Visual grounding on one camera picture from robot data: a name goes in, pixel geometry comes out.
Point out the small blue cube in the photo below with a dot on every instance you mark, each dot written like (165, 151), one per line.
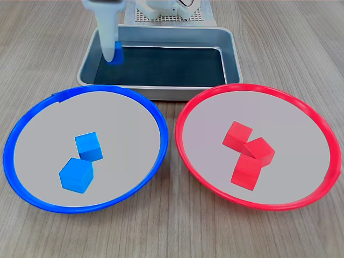
(75, 176)
(88, 145)
(119, 55)

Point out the small red cube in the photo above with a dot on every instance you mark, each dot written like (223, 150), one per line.
(259, 150)
(236, 134)
(245, 173)

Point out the black tray mat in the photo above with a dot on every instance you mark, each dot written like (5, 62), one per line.
(161, 70)

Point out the steel tray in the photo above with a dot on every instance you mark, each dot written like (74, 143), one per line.
(174, 35)

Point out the translucent plastic sheet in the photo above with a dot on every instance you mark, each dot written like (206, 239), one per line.
(209, 18)

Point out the blue-rimmed white plate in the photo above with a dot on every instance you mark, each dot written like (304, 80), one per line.
(40, 150)

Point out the red-rimmed white plate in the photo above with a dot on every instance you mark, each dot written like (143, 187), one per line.
(295, 147)

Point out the pale perforated base plate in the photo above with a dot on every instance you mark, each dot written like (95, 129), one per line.
(172, 19)

